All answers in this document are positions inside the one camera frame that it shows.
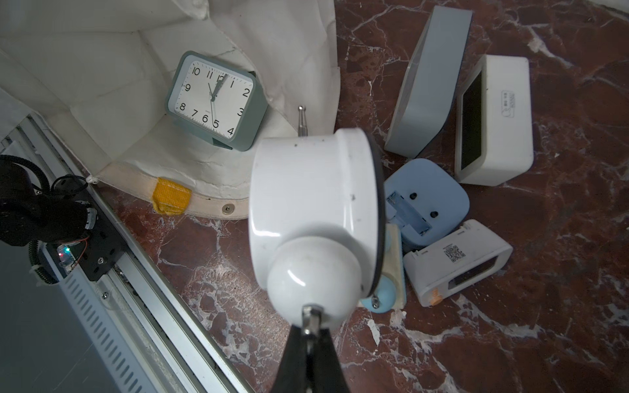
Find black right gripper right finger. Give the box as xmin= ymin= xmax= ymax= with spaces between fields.
xmin=311 ymin=329 xmax=350 ymax=393

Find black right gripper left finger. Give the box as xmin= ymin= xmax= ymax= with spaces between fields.
xmin=270 ymin=326 xmax=311 ymax=393

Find blue twin bell alarm clock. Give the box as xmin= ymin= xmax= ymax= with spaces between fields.
xmin=358 ymin=224 xmax=406 ymax=314

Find white cube alarm clock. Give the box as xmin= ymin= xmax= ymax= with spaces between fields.
xmin=403 ymin=219 xmax=514 ymax=307

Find white twin bell alarm clock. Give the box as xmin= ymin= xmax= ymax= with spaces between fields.
xmin=248 ymin=106 xmax=386 ymax=336

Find light blue face alarm clock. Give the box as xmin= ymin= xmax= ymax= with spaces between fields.
xmin=384 ymin=159 xmax=470 ymax=251

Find white digital clock dark screen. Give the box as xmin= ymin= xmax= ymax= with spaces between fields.
xmin=455 ymin=54 xmax=534 ymax=187

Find grey square analog clock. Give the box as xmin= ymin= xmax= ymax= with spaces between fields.
xmin=384 ymin=6 xmax=473 ymax=158

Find white canvas bag yellow handles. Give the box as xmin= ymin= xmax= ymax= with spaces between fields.
xmin=1 ymin=1 xmax=341 ymax=220

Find green square analog clock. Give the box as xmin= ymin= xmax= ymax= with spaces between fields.
xmin=165 ymin=51 xmax=269 ymax=152

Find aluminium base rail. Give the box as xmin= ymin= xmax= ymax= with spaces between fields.
xmin=0 ymin=112 xmax=257 ymax=393

